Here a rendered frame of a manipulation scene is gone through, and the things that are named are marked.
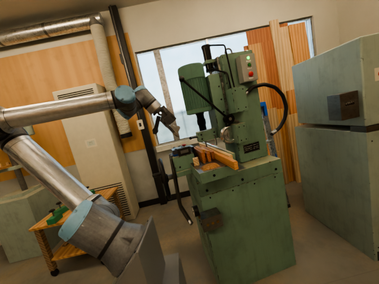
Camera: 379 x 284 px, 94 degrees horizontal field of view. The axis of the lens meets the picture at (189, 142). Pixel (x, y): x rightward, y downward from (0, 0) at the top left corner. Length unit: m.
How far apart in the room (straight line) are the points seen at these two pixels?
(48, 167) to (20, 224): 1.87
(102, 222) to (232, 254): 0.89
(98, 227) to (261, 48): 2.64
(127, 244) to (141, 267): 0.09
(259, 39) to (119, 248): 2.76
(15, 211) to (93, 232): 2.10
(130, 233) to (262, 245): 0.95
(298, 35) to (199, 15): 1.34
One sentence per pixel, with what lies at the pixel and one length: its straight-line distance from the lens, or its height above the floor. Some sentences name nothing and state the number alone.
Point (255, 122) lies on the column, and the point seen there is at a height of 1.05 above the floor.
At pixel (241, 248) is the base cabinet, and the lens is 1.39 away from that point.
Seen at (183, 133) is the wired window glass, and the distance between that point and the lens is 2.64.
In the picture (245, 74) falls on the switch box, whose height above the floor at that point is 1.36.
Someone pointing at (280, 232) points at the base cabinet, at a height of 0.29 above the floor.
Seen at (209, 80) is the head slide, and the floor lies 1.38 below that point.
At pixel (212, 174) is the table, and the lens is 0.94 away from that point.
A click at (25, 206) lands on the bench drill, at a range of 2.75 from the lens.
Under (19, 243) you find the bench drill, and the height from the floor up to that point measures 0.21.
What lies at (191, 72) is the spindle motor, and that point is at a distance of 1.18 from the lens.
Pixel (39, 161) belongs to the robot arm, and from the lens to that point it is 1.06.
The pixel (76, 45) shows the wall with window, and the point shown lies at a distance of 2.99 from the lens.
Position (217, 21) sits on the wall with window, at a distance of 2.91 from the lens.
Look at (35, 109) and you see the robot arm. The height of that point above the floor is 1.36.
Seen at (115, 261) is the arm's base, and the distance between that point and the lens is 0.79.
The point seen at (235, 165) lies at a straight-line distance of 0.88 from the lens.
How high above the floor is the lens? 1.21
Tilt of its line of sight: 9 degrees down
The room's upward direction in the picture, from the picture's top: 13 degrees counter-clockwise
